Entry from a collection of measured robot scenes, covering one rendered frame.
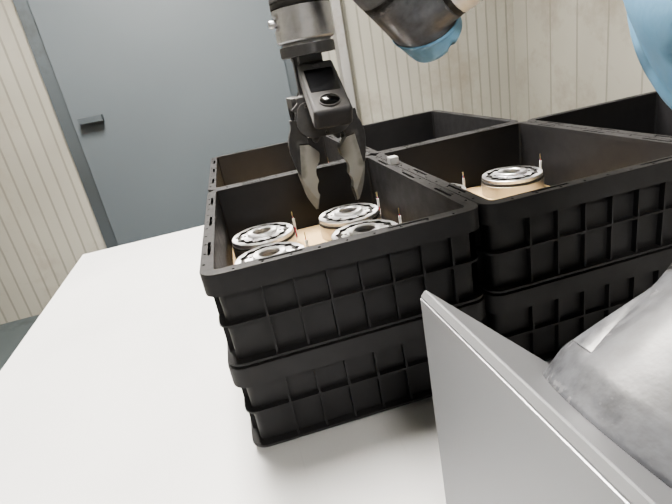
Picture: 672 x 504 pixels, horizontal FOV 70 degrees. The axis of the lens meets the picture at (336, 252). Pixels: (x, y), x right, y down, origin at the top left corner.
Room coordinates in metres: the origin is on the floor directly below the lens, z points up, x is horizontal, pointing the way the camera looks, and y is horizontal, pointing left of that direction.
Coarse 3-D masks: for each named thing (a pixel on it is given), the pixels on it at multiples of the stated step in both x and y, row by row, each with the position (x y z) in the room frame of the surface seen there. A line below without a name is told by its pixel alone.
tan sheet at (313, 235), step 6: (306, 228) 0.82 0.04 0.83; (312, 228) 0.82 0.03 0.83; (318, 228) 0.81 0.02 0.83; (300, 234) 0.80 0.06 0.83; (306, 234) 0.79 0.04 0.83; (312, 234) 0.78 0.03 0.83; (318, 234) 0.78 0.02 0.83; (300, 240) 0.76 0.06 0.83; (312, 240) 0.75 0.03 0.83; (318, 240) 0.75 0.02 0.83; (324, 240) 0.74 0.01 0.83; (234, 258) 0.74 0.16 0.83; (234, 264) 0.71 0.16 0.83
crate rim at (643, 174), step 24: (432, 144) 0.87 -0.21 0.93; (648, 144) 0.61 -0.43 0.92; (408, 168) 0.71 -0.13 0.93; (624, 168) 0.51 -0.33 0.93; (648, 168) 0.50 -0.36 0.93; (456, 192) 0.54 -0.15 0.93; (528, 192) 0.49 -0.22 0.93; (552, 192) 0.49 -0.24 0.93; (576, 192) 0.49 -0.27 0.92; (600, 192) 0.50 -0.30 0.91; (624, 192) 0.50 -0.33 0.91; (480, 216) 0.49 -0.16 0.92; (504, 216) 0.48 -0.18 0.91; (528, 216) 0.48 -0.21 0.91
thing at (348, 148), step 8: (344, 136) 0.66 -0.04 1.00; (352, 136) 0.65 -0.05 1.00; (344, 144) 0.65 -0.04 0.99; (352, 144) 0.65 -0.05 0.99; (344, 152) 0.65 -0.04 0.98; (352, 152) 0.65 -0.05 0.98; (360, 152) 0.65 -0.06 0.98; (352, 160) 0.65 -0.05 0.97; (360, 160) 0.65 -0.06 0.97; (352, 168) 0.65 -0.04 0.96; (360, 168) 0.65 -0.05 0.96; (352, 176) 0.65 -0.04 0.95; (360, 176) 0.65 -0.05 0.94; (352, 184) 0.66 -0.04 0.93; (360, 184) 0.66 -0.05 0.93; (360, 192) 0.66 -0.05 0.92
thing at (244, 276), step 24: (384, 168) 0.76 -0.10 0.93; (216, 192) 0.81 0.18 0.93; (432, 192) 0.57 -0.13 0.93; (432, 216) 0.48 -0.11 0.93; (456, 216) 0.47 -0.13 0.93; (336, 240) 0.46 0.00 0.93; (360, 240) 0.45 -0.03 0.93; (384, 240) 0.46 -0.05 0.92; (408, 240) 0.46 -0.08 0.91; (432, 240) 0.46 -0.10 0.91; (240, 264) 0.44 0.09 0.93; (264, 264) 0.44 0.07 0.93; (288, 264) 0.44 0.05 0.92; (312, 264) 0.44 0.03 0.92; (336, 264) 0.45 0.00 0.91; (216, 288) 0.43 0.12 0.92; (240, 288) 0.43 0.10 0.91
